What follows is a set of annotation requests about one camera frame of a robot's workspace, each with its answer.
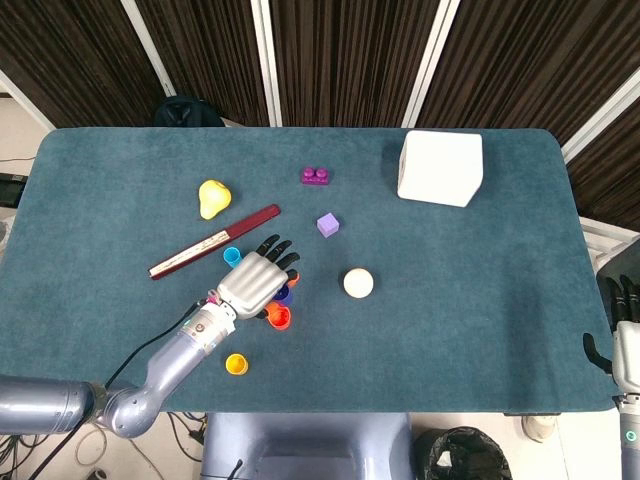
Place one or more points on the magenta building block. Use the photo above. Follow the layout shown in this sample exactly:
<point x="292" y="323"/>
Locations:
<point x="316" y="177"/>

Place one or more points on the yellow plastic cup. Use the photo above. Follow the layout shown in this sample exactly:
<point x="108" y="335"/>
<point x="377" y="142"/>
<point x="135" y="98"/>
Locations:
<point x="236" y="364"/>

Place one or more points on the black bagged trash bin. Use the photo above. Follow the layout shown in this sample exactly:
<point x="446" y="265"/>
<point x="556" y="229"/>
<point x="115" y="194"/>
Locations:
<point x="460" y="455"/>

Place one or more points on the dark purple plastic cup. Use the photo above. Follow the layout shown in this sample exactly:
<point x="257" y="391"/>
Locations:
<point x="285" y="296"/>

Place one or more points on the white shoe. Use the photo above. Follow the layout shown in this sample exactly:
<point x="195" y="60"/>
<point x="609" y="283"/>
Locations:
<point x="539" y="427"/>

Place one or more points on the white box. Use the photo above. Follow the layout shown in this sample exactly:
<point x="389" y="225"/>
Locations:
<point x="437" y="170"/>

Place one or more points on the orange plastic cup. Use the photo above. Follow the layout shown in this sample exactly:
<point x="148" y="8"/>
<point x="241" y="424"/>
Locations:
<point x="280" y="320"/>

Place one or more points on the lilac cube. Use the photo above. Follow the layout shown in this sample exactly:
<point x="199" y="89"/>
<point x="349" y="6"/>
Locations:
<point x="328" y="225"/>

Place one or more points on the white ball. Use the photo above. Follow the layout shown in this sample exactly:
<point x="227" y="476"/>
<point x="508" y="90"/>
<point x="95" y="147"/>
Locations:
<point x="358" y="283"/>

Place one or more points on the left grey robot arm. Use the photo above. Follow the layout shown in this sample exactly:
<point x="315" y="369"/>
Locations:
<point x="170" y="357"/>

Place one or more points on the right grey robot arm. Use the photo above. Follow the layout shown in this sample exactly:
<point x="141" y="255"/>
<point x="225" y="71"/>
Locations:
<point x="631" y="440"/>

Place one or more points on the black backpack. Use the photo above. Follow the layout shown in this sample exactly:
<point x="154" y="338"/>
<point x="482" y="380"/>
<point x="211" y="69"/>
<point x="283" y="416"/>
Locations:
<point x="185" y="112"/>

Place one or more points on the teal velvet table cover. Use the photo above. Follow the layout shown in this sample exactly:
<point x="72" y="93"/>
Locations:
<point x="450" y="325"/>

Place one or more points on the yellow toy pear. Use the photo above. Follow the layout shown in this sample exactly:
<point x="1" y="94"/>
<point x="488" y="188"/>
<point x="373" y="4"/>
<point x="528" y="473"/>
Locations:
<point x="214" y="199"/>

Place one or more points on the white metal rack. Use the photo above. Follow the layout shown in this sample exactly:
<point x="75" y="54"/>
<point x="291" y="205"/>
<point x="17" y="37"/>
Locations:
<point x="602" y="240"/>

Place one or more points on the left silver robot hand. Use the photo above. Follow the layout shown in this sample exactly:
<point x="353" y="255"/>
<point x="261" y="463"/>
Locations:
<point x="252" y="285"/>

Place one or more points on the white partition post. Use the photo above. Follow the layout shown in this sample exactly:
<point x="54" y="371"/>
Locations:
<point x="267" y="60"/>
<point x="25" y="100"/>
<point x="600" y="120"/>
<point x="430" y="60"/>
<point x="150" y="50"/>

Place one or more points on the light blue plastic cup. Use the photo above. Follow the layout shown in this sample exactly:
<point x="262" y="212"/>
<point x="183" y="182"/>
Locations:
<point x="231" y="256"/>

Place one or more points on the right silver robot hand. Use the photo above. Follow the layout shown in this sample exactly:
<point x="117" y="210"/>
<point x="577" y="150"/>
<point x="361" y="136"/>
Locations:
<point x="629" y="350"/>

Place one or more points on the black device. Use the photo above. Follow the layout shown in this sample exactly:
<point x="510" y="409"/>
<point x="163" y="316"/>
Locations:
<point x="10" y="189"/>

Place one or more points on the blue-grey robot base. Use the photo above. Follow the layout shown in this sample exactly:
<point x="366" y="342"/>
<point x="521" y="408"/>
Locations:
<point x="305" y="445"/>

